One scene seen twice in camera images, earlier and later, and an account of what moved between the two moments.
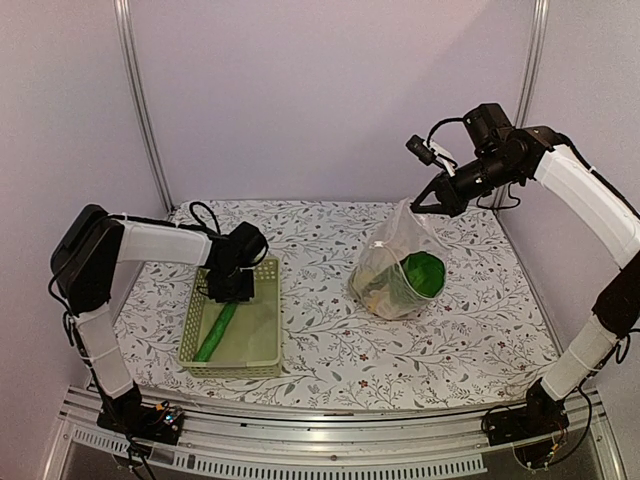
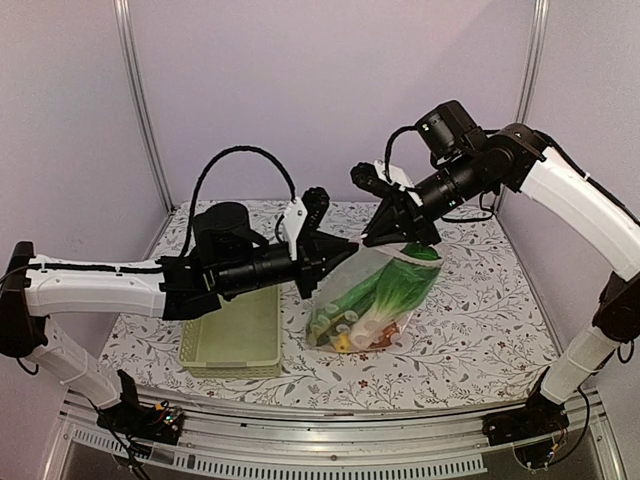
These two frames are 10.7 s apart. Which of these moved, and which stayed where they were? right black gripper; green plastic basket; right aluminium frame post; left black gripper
Moved: right black gripper; left black gripper
Stayed: green plastic basket; right aluminium frame post
